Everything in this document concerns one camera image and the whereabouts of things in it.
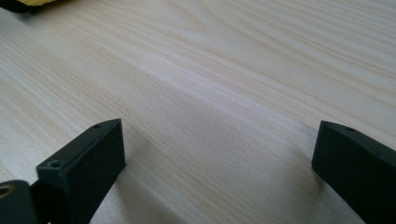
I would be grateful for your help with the yellow and grey microfibre towel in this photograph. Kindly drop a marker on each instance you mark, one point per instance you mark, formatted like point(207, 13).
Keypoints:
point(37, 2)

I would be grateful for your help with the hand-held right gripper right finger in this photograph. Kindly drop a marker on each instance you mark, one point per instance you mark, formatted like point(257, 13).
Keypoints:
point(358, 165)

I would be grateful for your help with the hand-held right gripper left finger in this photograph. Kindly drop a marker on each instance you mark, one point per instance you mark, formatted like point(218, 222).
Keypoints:
point(84, 161)

